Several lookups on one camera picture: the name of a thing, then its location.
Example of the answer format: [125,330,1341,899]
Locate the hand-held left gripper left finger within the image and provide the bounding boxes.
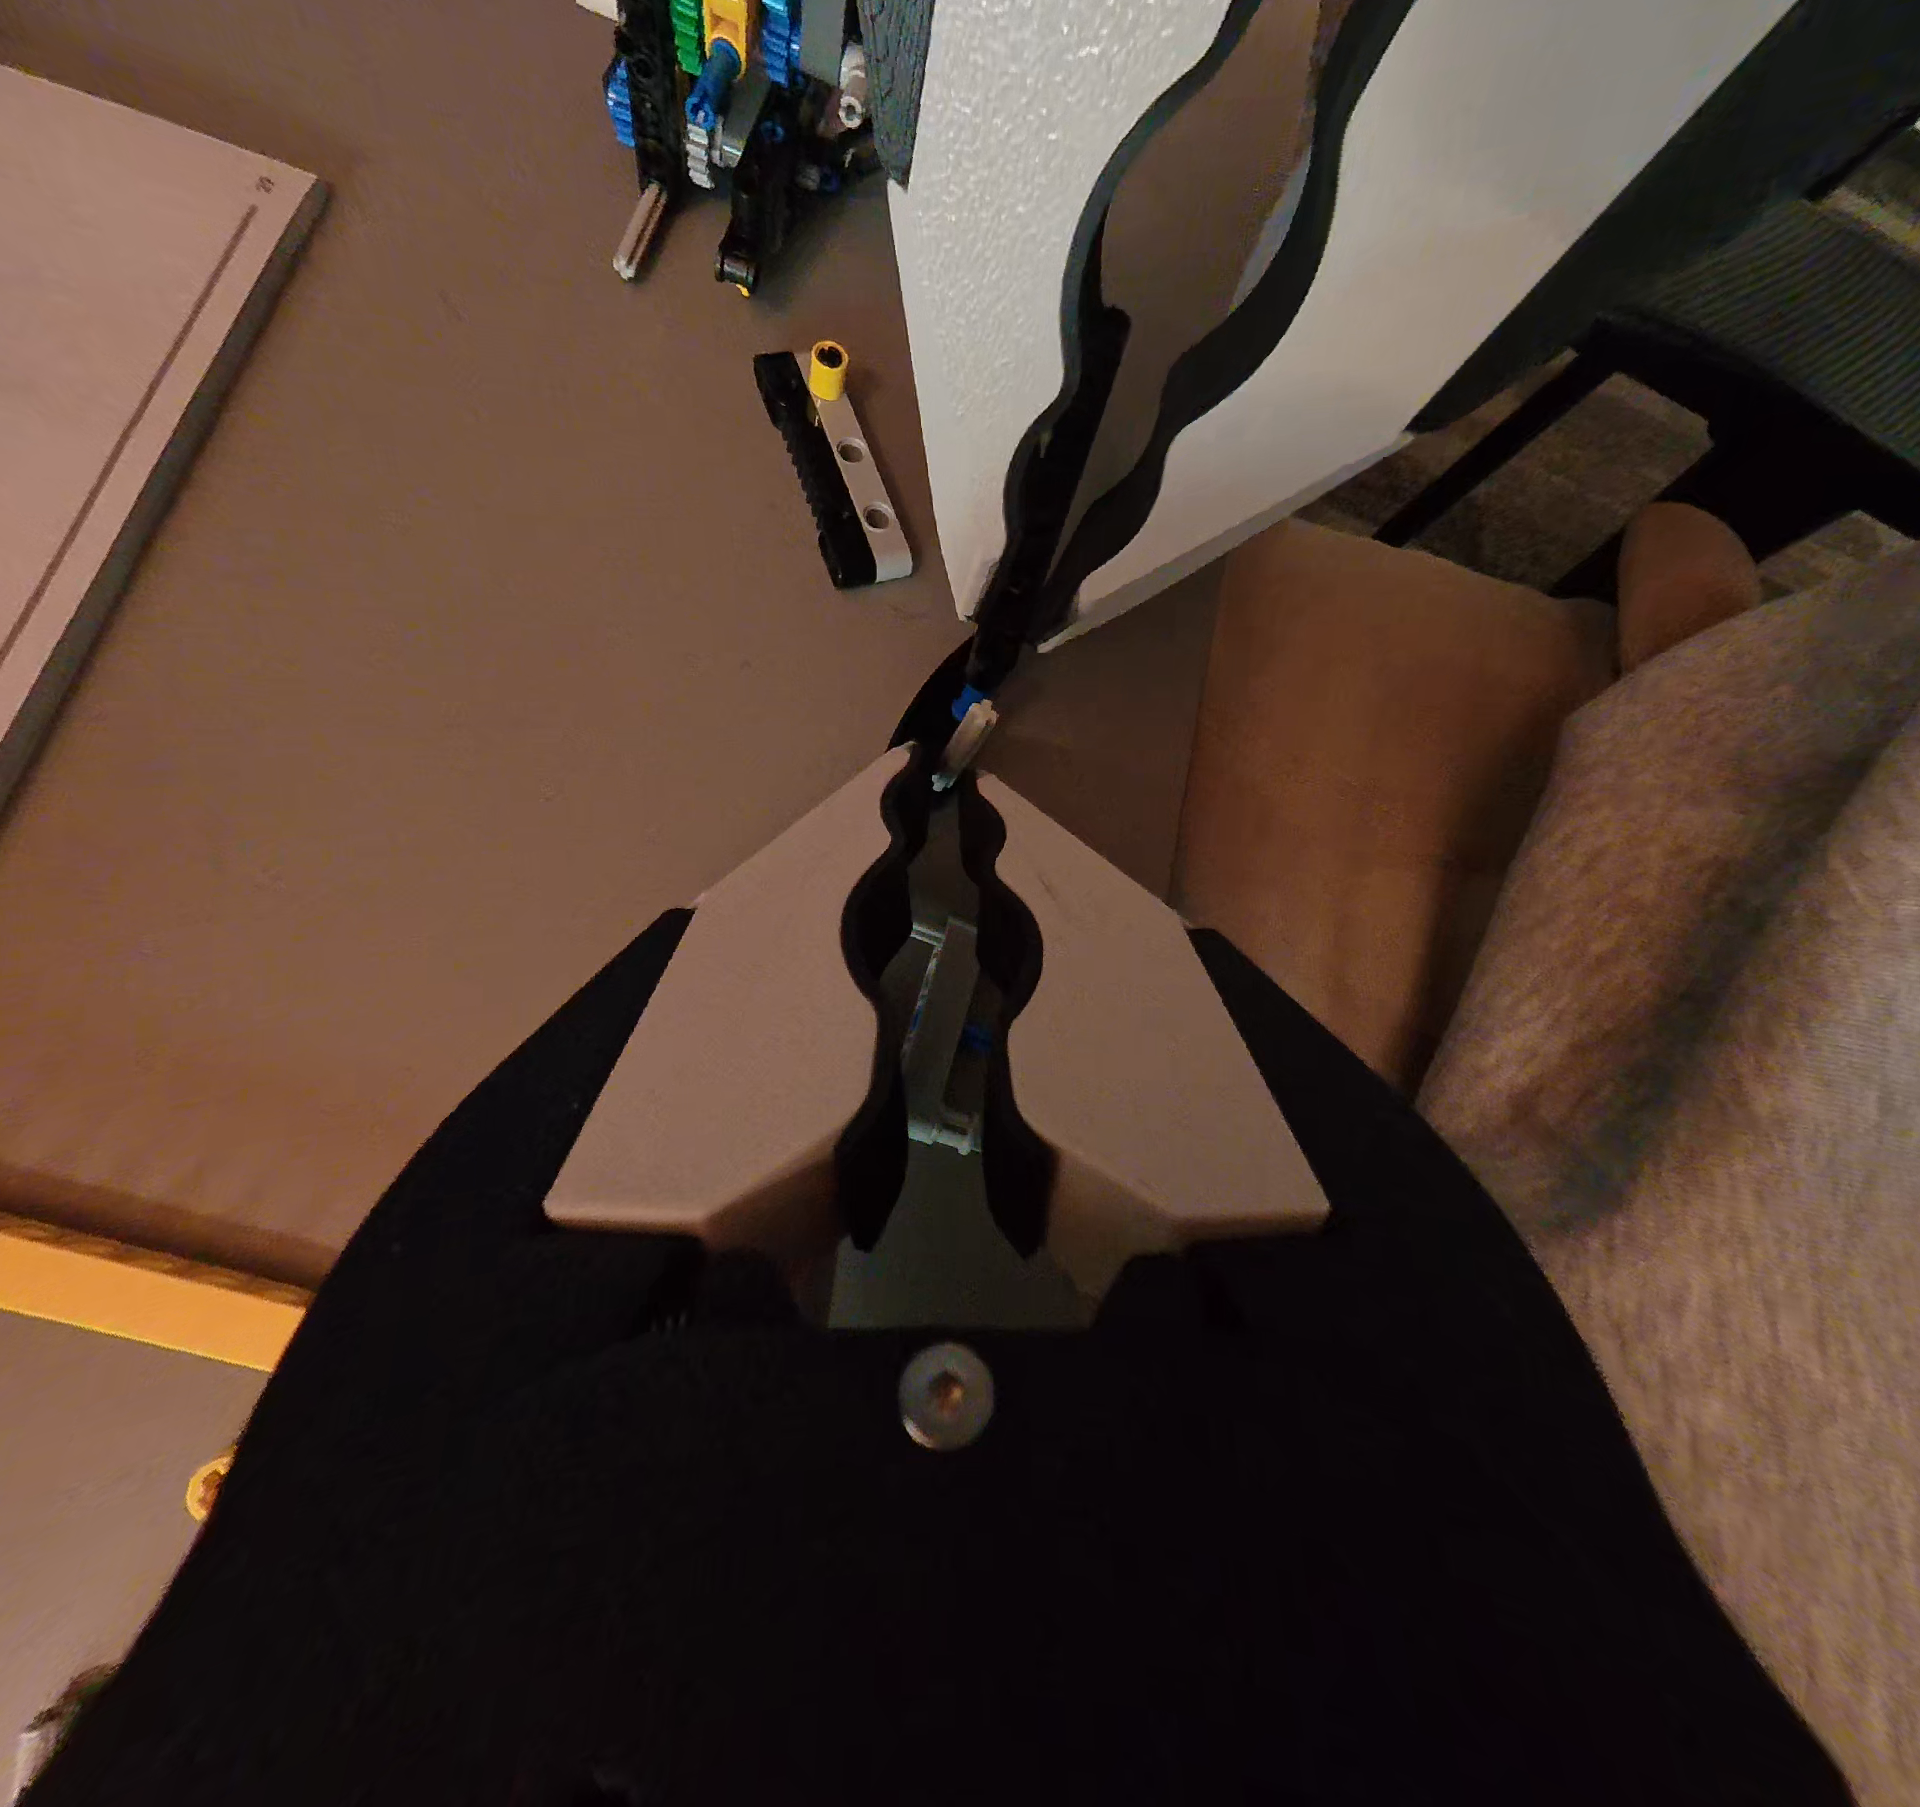
[539,761,920,1258]

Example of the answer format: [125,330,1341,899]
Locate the black lego beam with pin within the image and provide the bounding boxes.
[892,310,1136,795]

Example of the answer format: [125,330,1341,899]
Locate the black chair base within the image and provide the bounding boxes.
[1373,187,1920,598]

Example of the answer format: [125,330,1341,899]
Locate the person's bare leg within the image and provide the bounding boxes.
[1170,502,1767,1093]

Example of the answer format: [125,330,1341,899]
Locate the yellow-edged grey box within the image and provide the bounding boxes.
[0,1214,312,1749]

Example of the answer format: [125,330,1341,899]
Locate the black and grey lego beams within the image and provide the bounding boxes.
[753,341,916,592]

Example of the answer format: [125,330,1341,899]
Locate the multicolour lego gear assembly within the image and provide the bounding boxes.
[571,0,890,294]

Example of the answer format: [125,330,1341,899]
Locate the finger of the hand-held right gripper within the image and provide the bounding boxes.
[890,0,1302,627]
[1034,0,1858,651]

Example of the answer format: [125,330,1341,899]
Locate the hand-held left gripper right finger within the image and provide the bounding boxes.
[973,768,1336,1291]

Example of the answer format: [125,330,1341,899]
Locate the grey lego connector piece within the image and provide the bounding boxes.
[900,913,995,1156]

